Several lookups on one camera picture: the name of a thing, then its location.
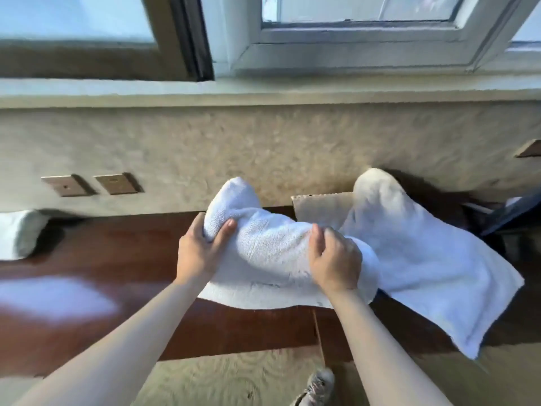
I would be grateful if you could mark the person's right hand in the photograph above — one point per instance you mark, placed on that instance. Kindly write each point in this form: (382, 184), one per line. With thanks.
(336, 264)

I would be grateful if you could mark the person's left hand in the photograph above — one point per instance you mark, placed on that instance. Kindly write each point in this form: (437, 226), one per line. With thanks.
(196, 257)

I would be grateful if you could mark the person's right thumb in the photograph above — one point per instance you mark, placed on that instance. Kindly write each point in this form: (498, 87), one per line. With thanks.
(316, 238)

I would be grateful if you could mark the person's left thumb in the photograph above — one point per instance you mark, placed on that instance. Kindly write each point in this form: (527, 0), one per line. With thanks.
(224, 236)

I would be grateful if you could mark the white towel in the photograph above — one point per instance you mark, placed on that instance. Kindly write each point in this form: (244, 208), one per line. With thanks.
(266, 257)
(431, 266)
(19, 234)

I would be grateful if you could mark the person's left forearm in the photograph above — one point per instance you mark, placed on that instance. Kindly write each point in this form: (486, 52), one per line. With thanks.
(114, 350)

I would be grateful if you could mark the person's right forearm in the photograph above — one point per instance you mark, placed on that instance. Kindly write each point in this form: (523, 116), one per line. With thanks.
(376, 359)

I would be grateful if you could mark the brown cardboard box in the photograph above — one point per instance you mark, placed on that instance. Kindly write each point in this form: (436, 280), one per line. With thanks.
(323, 209)

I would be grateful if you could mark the grey sneaker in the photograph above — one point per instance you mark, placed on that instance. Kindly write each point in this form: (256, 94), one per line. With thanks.
(315, 388)

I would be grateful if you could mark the stone window sill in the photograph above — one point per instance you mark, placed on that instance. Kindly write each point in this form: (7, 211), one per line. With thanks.
(270, 90)

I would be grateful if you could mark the dark bag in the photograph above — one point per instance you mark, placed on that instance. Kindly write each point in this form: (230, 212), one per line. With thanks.
(507, 217)

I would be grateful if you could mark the white framed window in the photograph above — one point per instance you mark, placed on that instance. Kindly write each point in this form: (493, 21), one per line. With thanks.
(359, 42)

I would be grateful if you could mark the rolled white towel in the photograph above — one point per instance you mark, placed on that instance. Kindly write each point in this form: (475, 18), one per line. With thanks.
(19, 234)

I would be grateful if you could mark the dark framed window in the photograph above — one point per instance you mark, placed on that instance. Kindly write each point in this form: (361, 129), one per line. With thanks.
(84, 42)

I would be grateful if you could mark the bronze wall socket plate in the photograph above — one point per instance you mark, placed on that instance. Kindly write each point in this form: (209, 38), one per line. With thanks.
(530, 149)
(64, 185)
(116, 184)

